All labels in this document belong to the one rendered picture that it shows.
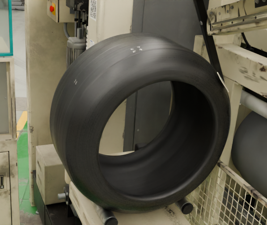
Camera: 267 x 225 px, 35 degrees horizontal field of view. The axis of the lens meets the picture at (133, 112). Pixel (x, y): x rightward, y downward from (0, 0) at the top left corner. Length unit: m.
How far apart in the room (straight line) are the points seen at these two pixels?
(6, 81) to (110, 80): 0.79
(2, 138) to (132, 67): 0.93
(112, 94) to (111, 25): 0.42
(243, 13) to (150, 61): 0.39
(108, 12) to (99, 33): 0.08
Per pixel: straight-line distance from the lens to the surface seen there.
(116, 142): 1.69
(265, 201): 1.46
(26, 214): 3.01
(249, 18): 1.41
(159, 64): 1.21
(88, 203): 1.56
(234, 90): 1.81
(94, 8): 1.55
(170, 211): 1.66
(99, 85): 1.18
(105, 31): 1.53
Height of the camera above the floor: 1.74
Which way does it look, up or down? 22 degrees down
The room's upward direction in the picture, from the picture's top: 4 degrees clockwise
